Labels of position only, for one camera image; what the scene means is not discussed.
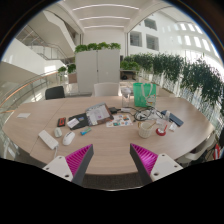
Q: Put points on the flat round red coaster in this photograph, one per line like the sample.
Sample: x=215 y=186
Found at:
x=160 y=133

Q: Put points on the black charger block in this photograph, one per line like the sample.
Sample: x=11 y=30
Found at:
x=113 y=109

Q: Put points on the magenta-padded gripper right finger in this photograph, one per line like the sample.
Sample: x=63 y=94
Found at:
x=164 y=165

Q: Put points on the white chair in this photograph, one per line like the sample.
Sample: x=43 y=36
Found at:
x=106 y=89
x=200 y=152

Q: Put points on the white cabinet topped with plants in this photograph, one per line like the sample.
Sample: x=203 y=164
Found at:
x=97 y=70

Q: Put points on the black chair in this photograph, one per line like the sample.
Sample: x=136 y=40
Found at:
x=55 y=92

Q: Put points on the open printed booklet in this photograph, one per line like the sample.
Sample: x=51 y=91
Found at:
x=98 y=114

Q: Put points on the clear plastic wrapper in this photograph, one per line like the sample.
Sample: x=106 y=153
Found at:
x=172 y=126

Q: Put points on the small teal packet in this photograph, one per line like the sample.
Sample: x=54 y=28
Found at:
x=85 y=131

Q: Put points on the white power strip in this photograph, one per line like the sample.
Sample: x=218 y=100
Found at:
x=48 y=139

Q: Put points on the ceiling light strips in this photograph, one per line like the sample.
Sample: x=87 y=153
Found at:
x=105 y=17

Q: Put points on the black folder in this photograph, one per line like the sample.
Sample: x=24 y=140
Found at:
x=81 y=121

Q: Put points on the clear red-labelled water bottle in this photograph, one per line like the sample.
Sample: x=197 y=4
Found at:
x=164 y=124

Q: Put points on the dark blue keyboard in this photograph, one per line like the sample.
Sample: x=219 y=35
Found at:
x=175 y=119

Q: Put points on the white card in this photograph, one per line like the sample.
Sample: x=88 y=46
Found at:
x=72 y=123

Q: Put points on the white power adapter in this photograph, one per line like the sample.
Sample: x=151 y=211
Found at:
x=125 y=109

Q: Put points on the wooden stirring stick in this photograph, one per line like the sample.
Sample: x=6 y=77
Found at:
x=152 y=125

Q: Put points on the white computer mouse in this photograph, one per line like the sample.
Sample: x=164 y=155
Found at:
x=68 y=138

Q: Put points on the white paper note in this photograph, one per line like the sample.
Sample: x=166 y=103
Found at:
x=23 y=115

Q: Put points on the small grey-white computer mouse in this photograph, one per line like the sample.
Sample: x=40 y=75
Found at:
x=58 y=132

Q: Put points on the colourful sticker sheet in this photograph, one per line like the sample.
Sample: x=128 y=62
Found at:
x=119 y=120

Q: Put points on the white grid-patterned mug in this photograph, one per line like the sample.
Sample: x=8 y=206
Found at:
x=145 y=130

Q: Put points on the wooden planter with green plants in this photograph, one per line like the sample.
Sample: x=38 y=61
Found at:
x=71 y=76

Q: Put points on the row of green potted trees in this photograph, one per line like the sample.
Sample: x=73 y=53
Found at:
x=180 y=73

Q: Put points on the glass railing with wooden handrail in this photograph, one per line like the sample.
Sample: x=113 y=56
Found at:
x=23 y=87

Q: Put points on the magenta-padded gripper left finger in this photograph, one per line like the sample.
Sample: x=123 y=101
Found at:
x=58 y=166

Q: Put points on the green tote bag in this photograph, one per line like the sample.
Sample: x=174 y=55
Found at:
x=143 y=95

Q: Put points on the clear white-lidded drinking bottle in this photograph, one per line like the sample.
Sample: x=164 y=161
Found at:
x=126 y=97

